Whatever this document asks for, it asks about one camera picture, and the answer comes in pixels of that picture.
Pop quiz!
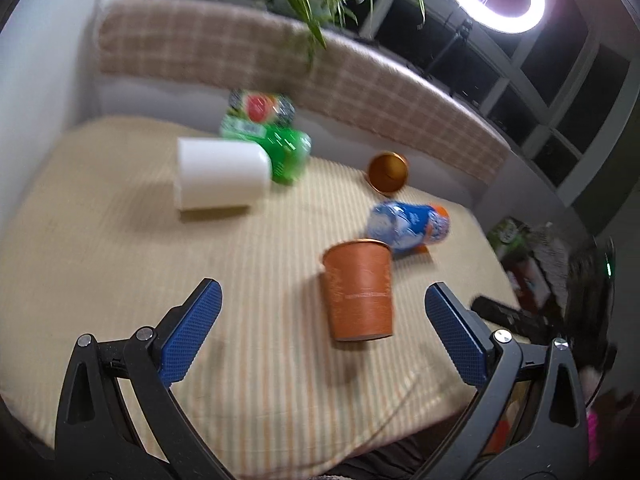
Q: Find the orange paper cup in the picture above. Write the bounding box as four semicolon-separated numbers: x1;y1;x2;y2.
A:
366;152;409;197
322;238;394;342

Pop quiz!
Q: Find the white paper cup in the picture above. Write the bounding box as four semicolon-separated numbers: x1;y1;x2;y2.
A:
174;138;271;211

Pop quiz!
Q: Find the green box at right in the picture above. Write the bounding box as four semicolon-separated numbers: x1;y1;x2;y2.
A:
486;217;530;261

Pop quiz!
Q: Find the blue orange plastic bottle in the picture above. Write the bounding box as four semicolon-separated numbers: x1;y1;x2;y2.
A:
364;200;450;256

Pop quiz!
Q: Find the green plastic bottle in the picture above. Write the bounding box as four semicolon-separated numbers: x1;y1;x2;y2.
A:
219;115;311;184

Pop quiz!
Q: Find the grapefruit drink can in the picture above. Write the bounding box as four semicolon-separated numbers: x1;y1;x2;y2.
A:
228;89;296;127

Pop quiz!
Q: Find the plaid beige sill cloth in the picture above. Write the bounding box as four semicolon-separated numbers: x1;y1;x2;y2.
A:
96;0;510;184

